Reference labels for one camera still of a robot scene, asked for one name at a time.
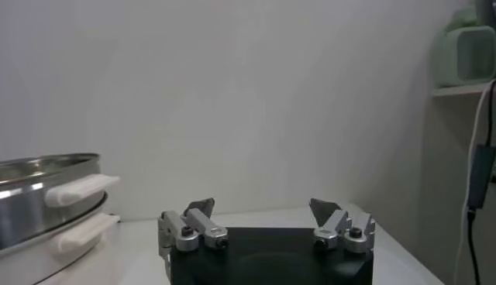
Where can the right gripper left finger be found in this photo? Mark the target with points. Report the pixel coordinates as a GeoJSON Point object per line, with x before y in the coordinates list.
{"type": "Point", "coordinates": [195, 221]}

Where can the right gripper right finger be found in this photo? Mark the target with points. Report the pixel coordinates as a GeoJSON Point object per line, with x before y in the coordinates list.
{"type": "Point", "coordinates": [337, 224]}

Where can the steel steamer basket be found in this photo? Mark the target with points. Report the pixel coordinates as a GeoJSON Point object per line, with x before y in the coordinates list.
{"type": "Point", "coordinates": [38, 201]}

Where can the white shelf desk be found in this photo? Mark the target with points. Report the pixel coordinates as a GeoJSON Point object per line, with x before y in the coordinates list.
{"type": "Point", "coordinates": [426, 174]}

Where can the green box appliance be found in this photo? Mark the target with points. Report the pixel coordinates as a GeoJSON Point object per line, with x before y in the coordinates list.
{"type": "Point", "coordinates": [465, 54]}

